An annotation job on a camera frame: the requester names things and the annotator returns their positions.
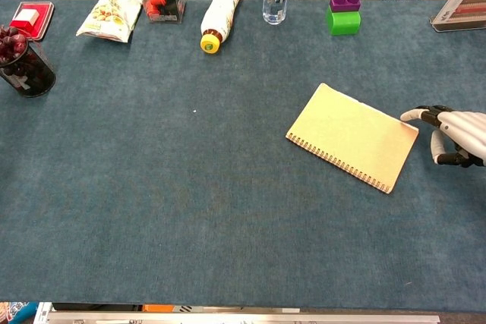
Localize red tray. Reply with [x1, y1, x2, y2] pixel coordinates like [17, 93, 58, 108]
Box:
[9, 1, 55, 42]

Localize yellow spiral notebook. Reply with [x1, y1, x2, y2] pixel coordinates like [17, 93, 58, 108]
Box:
[285, 82, 420, 195]

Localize white and red block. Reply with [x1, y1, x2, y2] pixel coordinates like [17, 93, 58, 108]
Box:
[14, 8, 40, 30]

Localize white snack bag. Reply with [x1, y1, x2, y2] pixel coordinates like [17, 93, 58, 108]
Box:
[75, 0, 144, 43]

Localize green and purple block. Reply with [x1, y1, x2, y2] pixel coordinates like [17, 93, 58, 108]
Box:
[326, 8, 362, 36]

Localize blue printed package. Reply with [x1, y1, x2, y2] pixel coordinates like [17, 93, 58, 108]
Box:
[0, 301, 39, 324]

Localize aluminium rail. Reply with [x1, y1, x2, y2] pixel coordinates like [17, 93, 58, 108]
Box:
[45, 311, 441, 324]

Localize dark red grapes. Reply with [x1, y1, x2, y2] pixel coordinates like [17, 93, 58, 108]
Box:
[0, 24, 28, 65]

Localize white bottle yellow cap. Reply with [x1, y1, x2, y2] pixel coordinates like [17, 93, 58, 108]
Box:
[200, 0, 244, 55]

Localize black mesh cup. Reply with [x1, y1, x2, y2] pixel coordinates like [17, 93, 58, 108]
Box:
[0, 41, 57, 98]

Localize purple plastic toy brick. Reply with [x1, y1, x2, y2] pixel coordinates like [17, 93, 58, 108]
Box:
[329, 0, 362, 13]

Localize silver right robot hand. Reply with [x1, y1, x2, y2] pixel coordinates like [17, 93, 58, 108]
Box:
[400, 105, 486, 168]

